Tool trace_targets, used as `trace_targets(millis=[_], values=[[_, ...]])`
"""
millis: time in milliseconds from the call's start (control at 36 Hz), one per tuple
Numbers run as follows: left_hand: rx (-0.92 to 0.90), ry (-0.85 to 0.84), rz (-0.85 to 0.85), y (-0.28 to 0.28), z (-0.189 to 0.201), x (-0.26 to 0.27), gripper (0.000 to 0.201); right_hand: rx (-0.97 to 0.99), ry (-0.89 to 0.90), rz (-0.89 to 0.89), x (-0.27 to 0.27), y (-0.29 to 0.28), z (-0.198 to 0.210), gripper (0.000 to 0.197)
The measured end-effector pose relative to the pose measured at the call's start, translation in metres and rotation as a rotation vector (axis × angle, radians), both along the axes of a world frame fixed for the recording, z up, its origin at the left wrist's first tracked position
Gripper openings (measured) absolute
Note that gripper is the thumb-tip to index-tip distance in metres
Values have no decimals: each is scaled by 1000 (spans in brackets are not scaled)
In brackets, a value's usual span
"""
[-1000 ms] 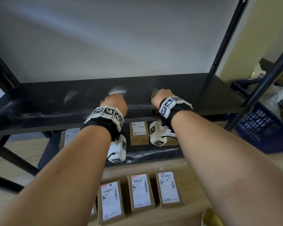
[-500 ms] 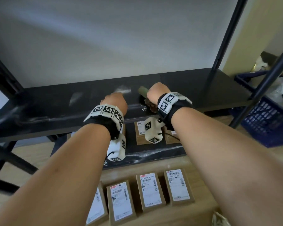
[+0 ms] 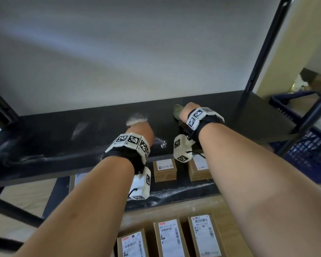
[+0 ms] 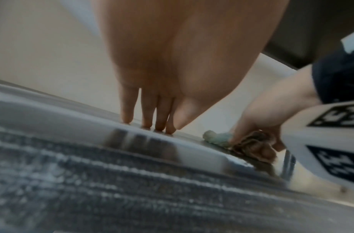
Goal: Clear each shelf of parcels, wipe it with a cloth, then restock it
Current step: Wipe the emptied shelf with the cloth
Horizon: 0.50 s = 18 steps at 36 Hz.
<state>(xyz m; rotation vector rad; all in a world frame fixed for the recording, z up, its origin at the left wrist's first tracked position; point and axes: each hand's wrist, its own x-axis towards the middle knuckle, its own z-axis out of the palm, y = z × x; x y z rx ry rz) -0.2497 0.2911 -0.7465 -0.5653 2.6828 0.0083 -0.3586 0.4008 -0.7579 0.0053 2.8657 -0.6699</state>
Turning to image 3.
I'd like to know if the person's left hand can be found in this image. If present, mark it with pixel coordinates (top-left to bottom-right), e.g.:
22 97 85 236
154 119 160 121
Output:
126 122 154 145

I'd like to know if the person's right hand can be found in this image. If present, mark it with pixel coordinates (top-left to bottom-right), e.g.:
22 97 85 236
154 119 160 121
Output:
179 102 201 122

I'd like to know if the green and pink cleaning cloth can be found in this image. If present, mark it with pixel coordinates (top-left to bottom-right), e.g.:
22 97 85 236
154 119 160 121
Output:
172 104 189 131

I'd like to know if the group of brown cardboard boxes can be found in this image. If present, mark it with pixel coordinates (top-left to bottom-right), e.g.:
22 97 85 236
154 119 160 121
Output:
69 153 213 193

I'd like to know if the dark metal shelf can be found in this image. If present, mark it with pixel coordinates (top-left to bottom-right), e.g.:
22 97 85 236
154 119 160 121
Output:
0 0 321 220

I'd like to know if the person's right forearm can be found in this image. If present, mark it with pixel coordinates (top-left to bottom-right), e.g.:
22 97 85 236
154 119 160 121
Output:
198 123 321 257

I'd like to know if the person's left forearm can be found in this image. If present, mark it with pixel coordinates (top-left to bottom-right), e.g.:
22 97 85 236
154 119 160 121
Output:
13 156 136 257

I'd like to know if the black marker wristband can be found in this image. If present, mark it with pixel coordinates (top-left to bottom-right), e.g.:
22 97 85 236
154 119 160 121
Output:
102 132 151 174
186 107 225 147

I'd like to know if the white marker cube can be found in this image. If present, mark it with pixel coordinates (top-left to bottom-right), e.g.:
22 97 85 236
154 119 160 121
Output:
173 134 196 163

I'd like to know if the crumpled white paper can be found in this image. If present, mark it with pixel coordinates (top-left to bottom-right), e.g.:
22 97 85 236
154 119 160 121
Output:
293 75 310 91

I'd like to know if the blue plastic crate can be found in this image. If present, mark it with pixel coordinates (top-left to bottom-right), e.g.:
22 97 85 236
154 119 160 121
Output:
269 91 321 185

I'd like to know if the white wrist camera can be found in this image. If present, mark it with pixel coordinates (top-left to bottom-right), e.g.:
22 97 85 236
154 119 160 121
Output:
128 167 152 200

